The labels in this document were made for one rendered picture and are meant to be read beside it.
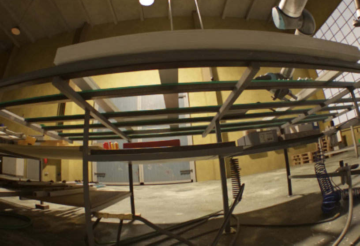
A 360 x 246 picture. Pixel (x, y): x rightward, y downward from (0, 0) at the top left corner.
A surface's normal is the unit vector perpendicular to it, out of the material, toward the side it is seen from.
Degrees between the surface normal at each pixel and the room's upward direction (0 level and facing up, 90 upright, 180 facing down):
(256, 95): 90
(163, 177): 90
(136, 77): 90
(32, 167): 90
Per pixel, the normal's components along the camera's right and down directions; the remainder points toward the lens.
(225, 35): 0.00, -0.32
